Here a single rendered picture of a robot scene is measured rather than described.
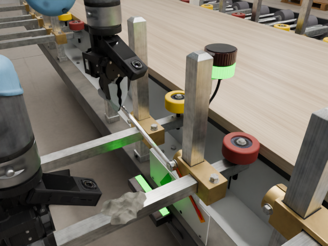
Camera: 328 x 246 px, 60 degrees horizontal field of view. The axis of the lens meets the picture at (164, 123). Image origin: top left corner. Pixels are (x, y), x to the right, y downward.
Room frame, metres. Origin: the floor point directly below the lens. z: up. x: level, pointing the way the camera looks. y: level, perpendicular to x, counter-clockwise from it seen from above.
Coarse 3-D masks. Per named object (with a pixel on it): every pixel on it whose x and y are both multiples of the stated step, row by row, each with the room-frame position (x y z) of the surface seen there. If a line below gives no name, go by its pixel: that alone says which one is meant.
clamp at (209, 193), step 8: (176, 160) 0.50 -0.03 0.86; (184, 168) 0.47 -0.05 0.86; (192, 168) 0.46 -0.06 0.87; (200, 168) 0.46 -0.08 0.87; (208, 168) 0.46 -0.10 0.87; (192, 176) 0.44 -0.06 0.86; (200, 176) 0.43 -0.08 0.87; (208, 176) 0.43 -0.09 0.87; (200, 184) 0.42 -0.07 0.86; (208, 184) 0.41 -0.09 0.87; (216, 184) 0.41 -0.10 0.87; (224, 184) 0.42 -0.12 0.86; (200, 192) 0.42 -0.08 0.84; (208, 192) 0.40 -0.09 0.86; (216, 192) 0.41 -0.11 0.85; (224, 192) 0.42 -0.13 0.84; (208, 200) 0.40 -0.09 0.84; (216, 200) 0.41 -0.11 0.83
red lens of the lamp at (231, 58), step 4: (208, 44) 0.53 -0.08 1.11; (236, 48) 0.51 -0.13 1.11; (208, 52) 0.49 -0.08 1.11; (212, 52) 0.49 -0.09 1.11; (232, 52) 0.49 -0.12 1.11; (236, 52) 0.49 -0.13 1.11; (212, 56) 0.49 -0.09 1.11; (216, 56) 0.48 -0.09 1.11; (220, 56) 0.48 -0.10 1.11; (224, 56) 0.48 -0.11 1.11; (228, 56) 0.48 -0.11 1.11; (232, 56) 0.49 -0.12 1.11; (236, 56) 0.50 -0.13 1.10; (216, 60) 0.48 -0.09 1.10; (220, 60) 0.48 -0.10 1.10; (224, 60) 0.48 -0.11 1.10; (228, 60) 0.48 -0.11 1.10; (232, 60) 0.49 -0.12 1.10; (216, 64) 0.48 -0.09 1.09; (220, 64) 0.48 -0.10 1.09; (224, 64) 0.48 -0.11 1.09; (228, 64) 0.48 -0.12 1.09
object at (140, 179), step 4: (136, 176) 0.61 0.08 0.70; (140, 176) 0.61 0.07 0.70; (140, 180) 0.59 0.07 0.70; (144, 180) 0.59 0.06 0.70; (144, 184) 0.58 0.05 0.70; (144, 188) 0.56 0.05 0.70; (148, 188) 0.56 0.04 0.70; (164, 208) 0.49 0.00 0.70; (164, 212) 0.48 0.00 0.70; (168, 212) 0.48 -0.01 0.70
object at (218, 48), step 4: (212, 44) 0.53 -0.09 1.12; (216, 44) 0.53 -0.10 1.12; (220, 44) 0.53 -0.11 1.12; (224, 44) 0.53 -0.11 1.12; (228, 44) 0.53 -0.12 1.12; (208, 48) 0.50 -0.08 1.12; (212, 48) 0.50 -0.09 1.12; (216, 48) 0.50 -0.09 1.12; (220, 48) 0.50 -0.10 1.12; (224, 48) 0.50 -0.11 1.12; (228, 48) 0.50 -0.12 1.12; (232, 48) 0.50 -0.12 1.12; (216, 52) 0.49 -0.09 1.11; (220, 52) 0.48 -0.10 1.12; (224, 52) 0.48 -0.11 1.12; (228, 52) 0.49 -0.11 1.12; (232, 64) 0.49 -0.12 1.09; (212, 80) 0.48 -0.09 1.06; (220, 80) 0.51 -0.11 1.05; (216, 88) 0.51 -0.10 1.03; (216, 92) 0.51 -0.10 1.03; (212, 96) 0.51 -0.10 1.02
